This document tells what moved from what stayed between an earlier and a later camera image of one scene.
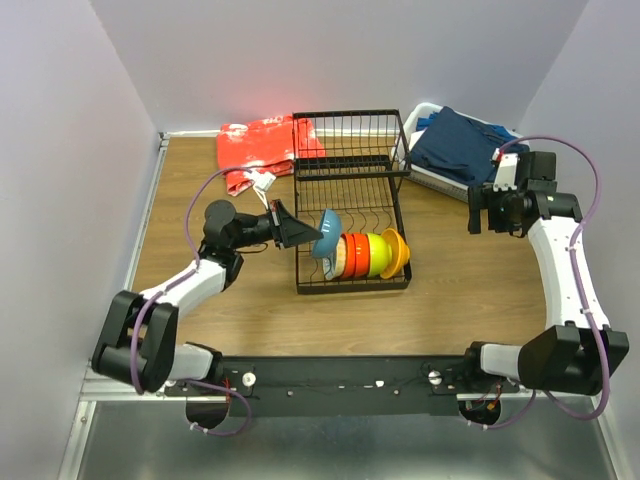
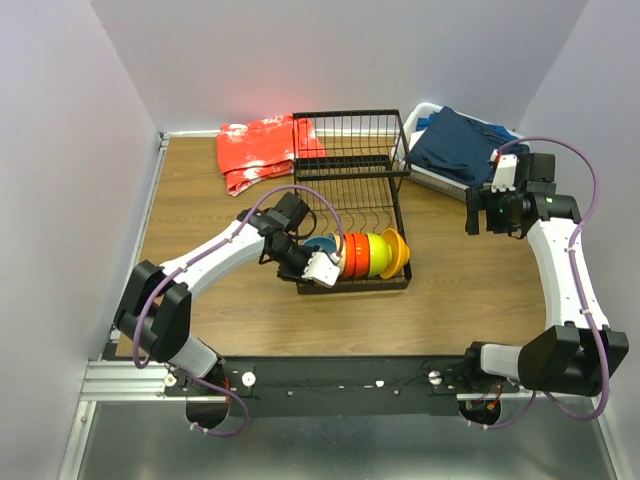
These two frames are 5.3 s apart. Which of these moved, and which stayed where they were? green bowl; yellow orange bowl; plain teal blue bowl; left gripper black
Moved: plain teal blue bowl; left gripper black
Stayed: yellow orange bowl; green bowl
